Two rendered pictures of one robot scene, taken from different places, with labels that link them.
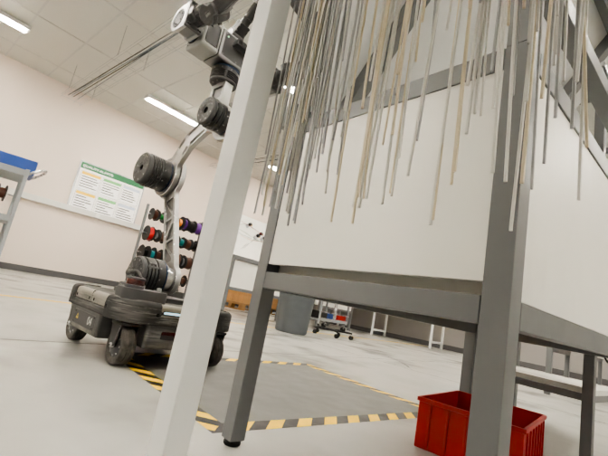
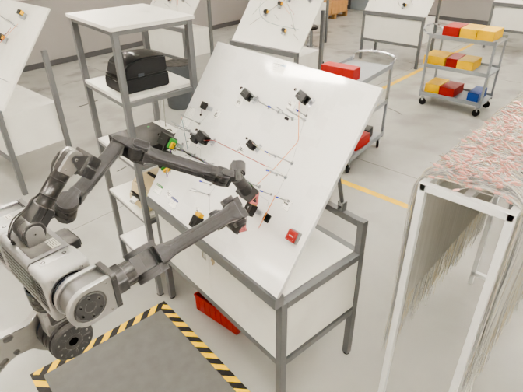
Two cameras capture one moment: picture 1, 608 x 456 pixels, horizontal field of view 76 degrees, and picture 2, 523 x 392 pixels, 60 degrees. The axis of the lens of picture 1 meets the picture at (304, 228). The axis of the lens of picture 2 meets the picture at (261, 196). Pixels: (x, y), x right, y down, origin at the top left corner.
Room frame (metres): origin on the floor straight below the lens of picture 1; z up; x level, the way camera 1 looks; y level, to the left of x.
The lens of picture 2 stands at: (1.07, 1.57, 2.31)
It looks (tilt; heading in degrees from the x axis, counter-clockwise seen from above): 32 degrees down; 270
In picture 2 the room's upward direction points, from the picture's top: 1 degrees counter-clockwise
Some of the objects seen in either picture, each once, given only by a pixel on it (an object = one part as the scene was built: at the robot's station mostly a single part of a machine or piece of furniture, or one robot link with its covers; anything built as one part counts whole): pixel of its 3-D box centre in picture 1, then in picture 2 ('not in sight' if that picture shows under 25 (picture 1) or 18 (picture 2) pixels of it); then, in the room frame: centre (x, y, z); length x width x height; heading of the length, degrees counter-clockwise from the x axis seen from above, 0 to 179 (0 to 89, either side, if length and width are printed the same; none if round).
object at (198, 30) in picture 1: (200, 15); (118, 278); (1.46, 0.61, 1.45); 0.09 x 0.08 x 0.12; 137
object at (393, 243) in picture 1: (489, 250); (251, 251); (1.11, -0.55, 0.60); 1.17 x 0.58 x 0.40; 130
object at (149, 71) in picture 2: not in sight; (135, 70); (1.78, -1.08, 1.56); 0.30 x 0.23 x 0.19; 42
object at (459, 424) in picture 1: (482, 429); (229, 302); (1.28, -0.67, 0.07); 0.39 x 0.29 x 0.14; 140
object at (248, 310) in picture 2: not in sight; (240, 300); (1.17, -0.15, 0.60); 0.55 x 0.03 x 0.39; 130
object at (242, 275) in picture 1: (247, 263); not in sight; (6.37, 0.79, 0.83); 1.18 x 0.72 x 1.65; 137
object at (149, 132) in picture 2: not in sight; (143, 140); (1.80, -1.11, 1.09); 0.35 x 0.33 x 0.07; 130
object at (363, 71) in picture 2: not in sight; (352, 107); (0.02, -3.09, 0.54); 0.99 x 0.50 x 1.08; 53
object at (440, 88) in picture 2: not in sight; (456, 67); (-1.68, -4.55, 0.54); 0.99 x 0.50 x 1.08; 139
